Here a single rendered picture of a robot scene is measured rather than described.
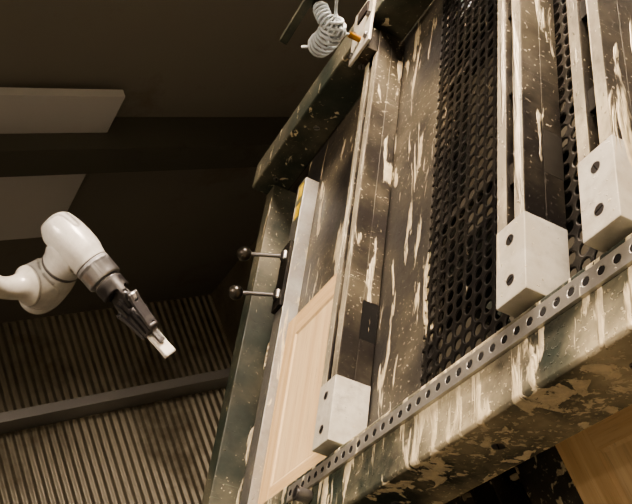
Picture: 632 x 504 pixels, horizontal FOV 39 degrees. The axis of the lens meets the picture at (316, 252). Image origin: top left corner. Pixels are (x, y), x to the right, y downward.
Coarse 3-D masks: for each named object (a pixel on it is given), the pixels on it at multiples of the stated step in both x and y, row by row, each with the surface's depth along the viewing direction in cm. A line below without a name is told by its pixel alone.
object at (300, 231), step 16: (304, 192) 235; (304, 208) 232; (304, 224) 229; (288, 240) 230; (304, 240) 226; (304, 256) 223; (288, 288) 216; (288, 304) 213; (288, 320) 211; (272, 336) 211; (272, 352) 206; (272, 368) 202; (272, 384) 200; (272, 400) 198; (256, 416) 199; (272, 416) 195; (256, 432) 194; (256, 448) 190; (256, 464) 188; (256, 480) 186; (256, 496) 184
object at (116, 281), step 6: (114, 276) 214; (120, 276) 215; (108, 282) 213; (114, 282) 213; (120, 282) 214; (126, 282) 216; (102, 288) 213; (108, 288) 213; (114, 288) 213; (120, 288) 213; (126, 288) 213; (102, 294) 213; (108, 294) 213; (114, 294) 215; (120, 294) 213; (102, 300) 215; (108, 300) 215; (114, 300) 217; (126, 300) 213; (114, 306) 218; (132, 306) 214; (126, 312) 216
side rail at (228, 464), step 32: (288, 192) 265; (288, 224) 259; (256, 256) 251; (256, 288) 242; (256, 320) 236; (256, 352) 231; (256, 384) 226; (224, 416) 219; (224, 448) 213; (224, 480) 209
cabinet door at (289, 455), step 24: (312, 312) 197; (288, 336) 206; (312, 336) 192; (288, 360) 200; (312, 360) 186; (288, 384) 194; (312, 384) 181; (288, 408) 189; (312, 408) 175; (288, 432) 183; (312, 432) 171; (288, 456) 178; (312, 456) 165; (264, 480) 185; (288, 480) 172
